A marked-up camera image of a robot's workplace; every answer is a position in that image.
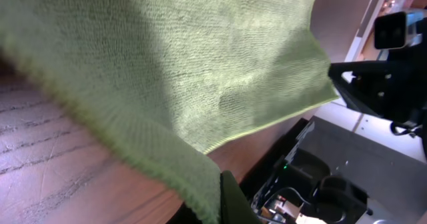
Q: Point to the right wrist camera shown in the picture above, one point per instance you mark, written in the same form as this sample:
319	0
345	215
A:
399	30

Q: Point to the green microfiber cloth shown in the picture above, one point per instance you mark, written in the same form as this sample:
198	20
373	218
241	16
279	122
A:
164	82

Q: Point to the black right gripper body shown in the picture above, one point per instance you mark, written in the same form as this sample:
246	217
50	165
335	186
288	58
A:
403	89

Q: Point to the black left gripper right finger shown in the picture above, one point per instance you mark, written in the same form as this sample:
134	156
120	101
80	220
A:
356	83

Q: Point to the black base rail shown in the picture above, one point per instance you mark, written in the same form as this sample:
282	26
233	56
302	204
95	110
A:
395	183

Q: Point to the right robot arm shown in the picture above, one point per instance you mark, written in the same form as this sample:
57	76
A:
330	198

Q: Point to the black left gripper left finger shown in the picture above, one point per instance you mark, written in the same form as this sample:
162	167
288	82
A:
235	208

